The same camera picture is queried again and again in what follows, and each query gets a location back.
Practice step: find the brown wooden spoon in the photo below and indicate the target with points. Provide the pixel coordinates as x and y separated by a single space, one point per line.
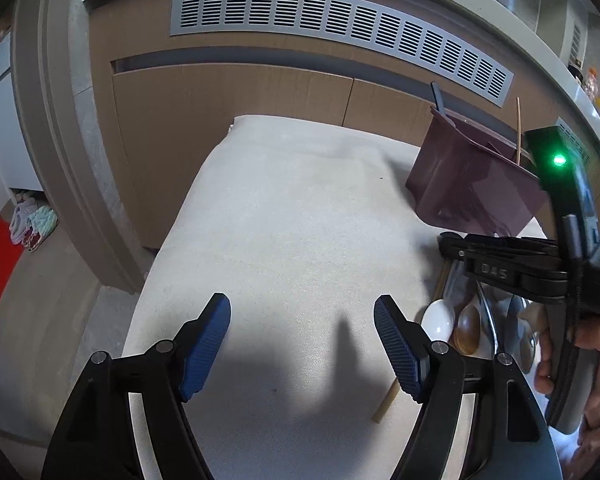
467 330

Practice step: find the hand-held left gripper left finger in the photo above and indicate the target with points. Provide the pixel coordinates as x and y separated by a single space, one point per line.
205 345

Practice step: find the long grey vent grille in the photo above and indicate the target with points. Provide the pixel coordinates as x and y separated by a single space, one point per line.
340 35

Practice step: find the maroon plastic utensil holder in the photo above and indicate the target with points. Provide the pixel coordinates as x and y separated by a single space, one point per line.
460 180

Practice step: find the thin wooden chopstick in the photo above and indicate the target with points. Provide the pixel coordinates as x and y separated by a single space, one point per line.
386 402
519 130

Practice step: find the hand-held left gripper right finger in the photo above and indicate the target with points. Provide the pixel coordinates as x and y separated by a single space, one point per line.
397 345

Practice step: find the pair of slippers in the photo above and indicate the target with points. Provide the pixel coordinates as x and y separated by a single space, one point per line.
32 222

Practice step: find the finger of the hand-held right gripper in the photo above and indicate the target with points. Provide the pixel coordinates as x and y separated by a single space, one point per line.
500 246
535 280

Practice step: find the dark jar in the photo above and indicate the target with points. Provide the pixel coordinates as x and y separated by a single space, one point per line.
575 71

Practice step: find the white ceramic spoon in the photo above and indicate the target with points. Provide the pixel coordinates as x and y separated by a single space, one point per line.
437 321

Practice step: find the white cabinet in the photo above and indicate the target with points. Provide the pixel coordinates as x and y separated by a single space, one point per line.
2 125

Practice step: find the clear bottle orange cap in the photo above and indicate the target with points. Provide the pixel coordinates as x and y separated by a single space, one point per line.
591 85

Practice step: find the person's right hand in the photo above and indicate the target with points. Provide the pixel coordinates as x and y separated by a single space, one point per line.
545 370

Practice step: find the short grey vent grille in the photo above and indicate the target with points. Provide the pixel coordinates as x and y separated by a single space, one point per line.
577 140

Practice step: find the wooden cabinet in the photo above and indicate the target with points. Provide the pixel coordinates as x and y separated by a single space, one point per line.
220 125

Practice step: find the white table cloth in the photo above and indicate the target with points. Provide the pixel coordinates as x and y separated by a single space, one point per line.
290 240

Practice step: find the metal spoon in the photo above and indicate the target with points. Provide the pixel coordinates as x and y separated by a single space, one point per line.
522 340

